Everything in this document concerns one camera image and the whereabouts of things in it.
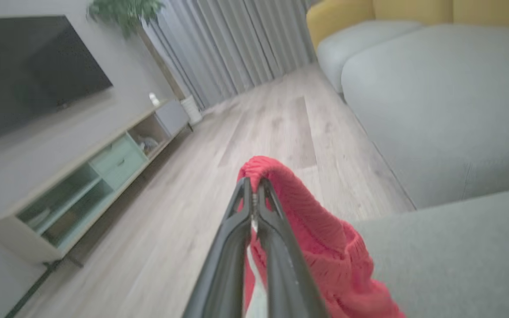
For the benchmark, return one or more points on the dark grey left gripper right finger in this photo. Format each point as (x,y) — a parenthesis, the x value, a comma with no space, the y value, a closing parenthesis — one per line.
(285,274)

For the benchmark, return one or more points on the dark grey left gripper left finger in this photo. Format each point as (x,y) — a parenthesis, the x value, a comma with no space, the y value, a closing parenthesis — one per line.
(226,260)

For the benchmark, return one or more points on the red and white jersey garment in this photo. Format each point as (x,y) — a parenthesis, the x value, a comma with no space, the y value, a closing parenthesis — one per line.
(325,247)

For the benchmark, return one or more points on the white ribbed plant pot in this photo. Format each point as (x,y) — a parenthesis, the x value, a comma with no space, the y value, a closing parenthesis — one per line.
(191,109)

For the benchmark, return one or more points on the beige and green TV cabinet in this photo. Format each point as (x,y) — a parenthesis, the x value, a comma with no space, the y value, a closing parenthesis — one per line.
(104,163)

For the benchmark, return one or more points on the large grey sofa seat cushion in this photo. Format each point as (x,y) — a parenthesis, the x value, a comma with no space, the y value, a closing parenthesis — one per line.
(457,256)

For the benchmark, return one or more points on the small white tabletop object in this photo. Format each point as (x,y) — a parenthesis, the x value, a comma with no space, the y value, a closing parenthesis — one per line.
(153,99)

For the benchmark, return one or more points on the grey pleated curtain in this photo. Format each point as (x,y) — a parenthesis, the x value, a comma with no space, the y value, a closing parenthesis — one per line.
(237,44)

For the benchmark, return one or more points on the green potted tree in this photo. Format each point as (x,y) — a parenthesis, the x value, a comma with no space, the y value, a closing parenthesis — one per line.
(124,13)

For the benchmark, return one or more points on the black flat television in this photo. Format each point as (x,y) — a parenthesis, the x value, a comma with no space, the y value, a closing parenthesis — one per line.
(29,75)

